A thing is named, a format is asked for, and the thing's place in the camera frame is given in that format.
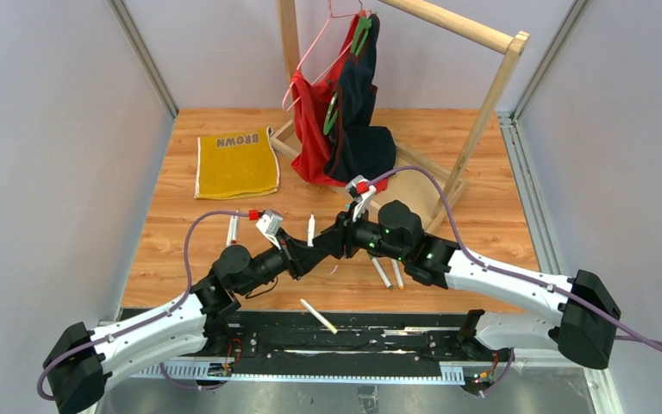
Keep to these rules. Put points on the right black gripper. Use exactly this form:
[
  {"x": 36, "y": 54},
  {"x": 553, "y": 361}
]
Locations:
[{"x": 343, "y": 235}]

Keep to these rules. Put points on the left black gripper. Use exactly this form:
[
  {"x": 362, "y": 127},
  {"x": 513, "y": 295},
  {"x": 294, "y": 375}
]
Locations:
[{"x": 296, "y": 257}]

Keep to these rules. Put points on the white pen green cap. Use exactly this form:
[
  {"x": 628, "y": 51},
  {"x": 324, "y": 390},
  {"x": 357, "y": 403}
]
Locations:
[{"x": 385, "y": 279}]

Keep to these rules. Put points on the white pen yellow cap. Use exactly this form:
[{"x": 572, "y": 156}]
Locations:
[{"x": 318, "y": 316}]

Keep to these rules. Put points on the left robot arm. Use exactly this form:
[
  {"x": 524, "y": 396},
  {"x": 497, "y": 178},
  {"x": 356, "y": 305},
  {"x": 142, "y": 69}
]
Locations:
[{"x": 85, "y": 363}]

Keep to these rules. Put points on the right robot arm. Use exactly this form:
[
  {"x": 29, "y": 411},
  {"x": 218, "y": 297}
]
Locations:
[{"x": 574, "y": 315}]

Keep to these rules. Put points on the wooden clothes rack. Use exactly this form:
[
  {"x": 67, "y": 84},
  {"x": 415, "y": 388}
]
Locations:
[{"x": 440, "y": 77}]

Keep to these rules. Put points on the dark navy garment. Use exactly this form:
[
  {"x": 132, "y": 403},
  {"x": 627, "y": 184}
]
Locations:
[{"x": 358, "y": 147}]

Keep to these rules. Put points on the yellow folded towel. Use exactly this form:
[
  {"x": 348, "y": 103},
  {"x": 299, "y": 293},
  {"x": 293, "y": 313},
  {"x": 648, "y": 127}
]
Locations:
[{"x": 237, "y": 165}]

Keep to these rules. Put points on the red garment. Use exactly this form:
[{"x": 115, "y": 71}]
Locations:
[{"x": 309, "y": 113}]

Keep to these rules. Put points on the green hanger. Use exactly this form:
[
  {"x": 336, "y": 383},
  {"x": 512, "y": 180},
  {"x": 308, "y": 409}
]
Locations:
[{"x": 360, "y": 35}]

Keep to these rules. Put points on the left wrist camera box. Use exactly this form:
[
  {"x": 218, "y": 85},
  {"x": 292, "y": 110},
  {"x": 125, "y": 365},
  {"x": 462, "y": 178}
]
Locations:
[{"x": 269, "y": 222}]

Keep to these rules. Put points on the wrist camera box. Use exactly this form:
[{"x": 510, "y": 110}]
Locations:
[
  {"x": 269, "y": 222},
  {"x": 362, "y": 192}
]

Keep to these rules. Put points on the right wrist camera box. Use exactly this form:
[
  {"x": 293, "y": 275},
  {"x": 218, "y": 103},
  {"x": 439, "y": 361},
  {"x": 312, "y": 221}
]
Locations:
[{"x": 362, "y": 192}]

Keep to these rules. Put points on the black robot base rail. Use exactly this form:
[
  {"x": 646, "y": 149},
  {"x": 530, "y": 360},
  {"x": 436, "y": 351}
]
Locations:
[{"x": 418, "y": 348}]

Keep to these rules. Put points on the pink wire hanger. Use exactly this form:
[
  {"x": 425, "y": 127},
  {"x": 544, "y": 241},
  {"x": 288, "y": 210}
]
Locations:
[{"x": 311, "y": 38}]

